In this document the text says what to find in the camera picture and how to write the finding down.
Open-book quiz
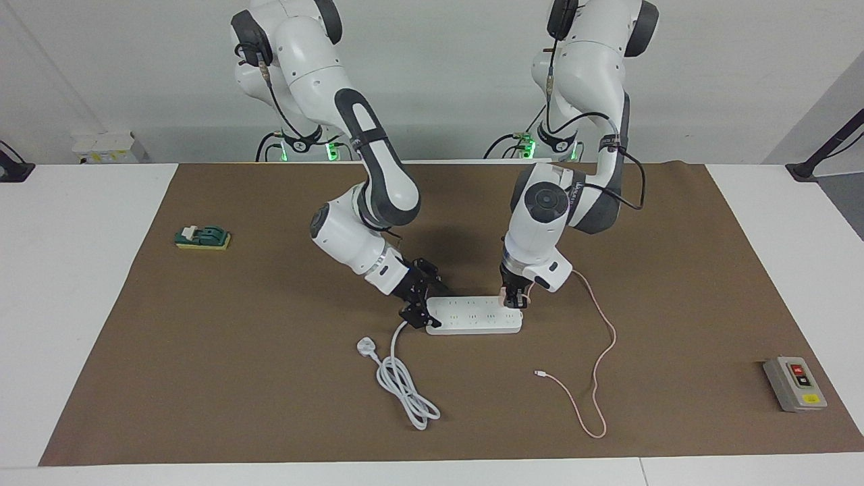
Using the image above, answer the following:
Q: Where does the grey push-button control box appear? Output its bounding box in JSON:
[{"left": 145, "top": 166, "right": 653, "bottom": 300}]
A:
[{"left": 763, "top": 356, "right": 828, "bottom": 413}]

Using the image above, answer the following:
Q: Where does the white box with yellow labels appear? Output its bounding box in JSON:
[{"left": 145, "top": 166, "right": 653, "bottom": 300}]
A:
[{"left": 72, "top": 131, "right": 151, "bottom": 165}]

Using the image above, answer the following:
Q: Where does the white power cord with plug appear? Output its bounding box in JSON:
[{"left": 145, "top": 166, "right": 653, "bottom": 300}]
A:
[{"left": 356, "top": 321, "right": 441, "bottom": 431}]

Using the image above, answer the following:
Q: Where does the black left base cable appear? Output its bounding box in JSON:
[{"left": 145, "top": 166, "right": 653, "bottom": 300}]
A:
[{"left": 483, "top": 101, "right": 542, "bottom": 161}]

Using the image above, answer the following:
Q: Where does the white power strip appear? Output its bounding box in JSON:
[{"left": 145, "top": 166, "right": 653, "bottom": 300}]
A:
[{"left": 425, "top": 295, "right": 524, "bottom": 335}]

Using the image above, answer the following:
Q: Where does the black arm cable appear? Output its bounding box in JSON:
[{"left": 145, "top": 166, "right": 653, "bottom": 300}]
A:
[
  {"left": 543, "top": 37, "right": 647, "bottom": 212},
  {"left": 253, "top": 40, "right": 355, "bottom": 146}
]

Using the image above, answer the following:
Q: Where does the pink charging cable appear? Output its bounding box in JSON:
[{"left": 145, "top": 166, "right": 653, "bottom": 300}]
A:
[{"left": 526, "top": 270, "right": 618, "bottom": 439}]

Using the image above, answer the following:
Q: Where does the brown table mat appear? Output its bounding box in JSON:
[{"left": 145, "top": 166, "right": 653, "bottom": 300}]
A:
[{"left": 38, "top": 162, "right": 864, "bottom": 466}]

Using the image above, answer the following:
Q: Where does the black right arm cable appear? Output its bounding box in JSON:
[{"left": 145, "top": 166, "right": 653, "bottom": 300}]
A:
[{"left": 253, "top": 40, "right": 355, "bottom": 146}]

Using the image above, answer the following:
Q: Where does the black stand with pole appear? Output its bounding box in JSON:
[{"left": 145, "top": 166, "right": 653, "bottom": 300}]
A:
[{"left": 785, "top": 108, "right": 864, "bottom": 183}]

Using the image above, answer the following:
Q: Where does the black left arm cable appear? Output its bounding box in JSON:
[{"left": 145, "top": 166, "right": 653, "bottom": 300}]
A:
[{"left": 543, "top": 37, "right": 647, "bottom": 212}]

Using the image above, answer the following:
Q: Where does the black base cable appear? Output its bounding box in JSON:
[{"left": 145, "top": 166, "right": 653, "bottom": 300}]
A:
[
  {"left": 483, "top": 101, "right": 542, "bottom": 161},
  {"left": 254, "top": 131, "right": 286, "bottom": 163}
]

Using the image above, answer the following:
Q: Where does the green knife switch yellow base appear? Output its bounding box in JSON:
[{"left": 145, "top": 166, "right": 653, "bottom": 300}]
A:
[{"left": 174, "top": 225, "right": 232, "bottom": 251}]

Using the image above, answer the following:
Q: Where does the black right base cable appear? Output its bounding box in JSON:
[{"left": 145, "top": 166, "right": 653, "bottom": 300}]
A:
[{"left": 254, "top": 131, "right": 286, "bottom": 163}]

